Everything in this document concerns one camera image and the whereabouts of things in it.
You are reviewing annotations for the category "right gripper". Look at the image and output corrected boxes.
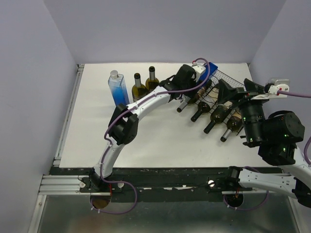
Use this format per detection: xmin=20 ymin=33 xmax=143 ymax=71
xmin=216 ymin=78 xmax=270 ymax=144

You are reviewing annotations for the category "green wine bottle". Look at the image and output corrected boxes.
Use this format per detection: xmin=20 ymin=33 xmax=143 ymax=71
xmin=204 ymin=101 xmax=232 ymax=134
xmin=176 ymin=80 xmax=212 ymax=113
xmin=190 ymin=86 xmax=221 ymax=122

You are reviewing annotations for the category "short blue glass bottle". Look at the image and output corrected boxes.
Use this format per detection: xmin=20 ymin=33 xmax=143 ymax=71
xmin=203 ymin=62 xmax=218 ymax=80

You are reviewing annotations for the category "green bottle grey foil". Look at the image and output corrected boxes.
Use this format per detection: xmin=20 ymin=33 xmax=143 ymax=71
xmin=220 ymin=113 xmax=242 ymax=142

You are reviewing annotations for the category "tall blue glass bottle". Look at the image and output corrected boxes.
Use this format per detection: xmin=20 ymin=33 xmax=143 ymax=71
xmin=108 ymin=70 xmax=129 ymax=105

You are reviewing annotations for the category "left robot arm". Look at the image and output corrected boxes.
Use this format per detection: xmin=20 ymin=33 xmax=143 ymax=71
xmin=91 ymin=63 xmax=208 ymax=192

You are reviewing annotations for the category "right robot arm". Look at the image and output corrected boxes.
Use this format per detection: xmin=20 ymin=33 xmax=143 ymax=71
xmin=218 ymin=79 xmax=311 ymax=207

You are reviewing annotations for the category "rear tall green bottle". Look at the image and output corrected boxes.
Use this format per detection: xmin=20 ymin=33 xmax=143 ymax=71
xmin=145 ymin=66 xmax=159 ymax=92

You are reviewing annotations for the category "dark green bottle left rear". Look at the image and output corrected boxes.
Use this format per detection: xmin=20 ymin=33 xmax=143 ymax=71
xmin=132 ymin=73 xmax=149 ymax=102

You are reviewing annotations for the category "black wire wine rack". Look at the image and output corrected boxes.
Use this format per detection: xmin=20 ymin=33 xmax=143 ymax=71
xmin=193 ymin=71 xmax=243 ymax=133

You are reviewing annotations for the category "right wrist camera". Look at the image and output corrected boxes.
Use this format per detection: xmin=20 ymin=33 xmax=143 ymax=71
xmin=251 ymin=78 xmax=290 ymax=100

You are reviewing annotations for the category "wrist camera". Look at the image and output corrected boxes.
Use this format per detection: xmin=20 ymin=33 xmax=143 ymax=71
xmin=251 ymin=78 xmax=290 ymax=100
xmin=191 ymin=63 xmax=206 ymax=82

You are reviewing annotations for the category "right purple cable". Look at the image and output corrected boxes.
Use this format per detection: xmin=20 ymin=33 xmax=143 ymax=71
xmin=279 ymin=89 xmax=311 ymax=99

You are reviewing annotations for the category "purple cable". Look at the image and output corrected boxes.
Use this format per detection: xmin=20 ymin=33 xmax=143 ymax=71
xmin=279 ymin=89 xmax=311 ymax=99
xmin=103 ymin=57 xmax=210 ymax=179

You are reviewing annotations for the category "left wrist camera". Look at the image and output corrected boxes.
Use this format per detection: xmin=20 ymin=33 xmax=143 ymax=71
xmin=191 ymin=63 xmax=206 ymax=82

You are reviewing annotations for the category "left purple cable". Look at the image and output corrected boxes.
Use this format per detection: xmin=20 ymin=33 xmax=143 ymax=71
xmin=103 ymin=57 xmax=210 ymax=179

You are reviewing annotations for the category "black mounting base plate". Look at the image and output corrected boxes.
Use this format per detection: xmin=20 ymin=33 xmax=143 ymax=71
xmin=48 ymin=166 xmax=292 ymax=203

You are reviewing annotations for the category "aluminium rail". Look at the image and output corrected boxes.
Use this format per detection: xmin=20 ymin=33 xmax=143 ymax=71
xmin=37 ymin=176 xmax=83 ymax=196

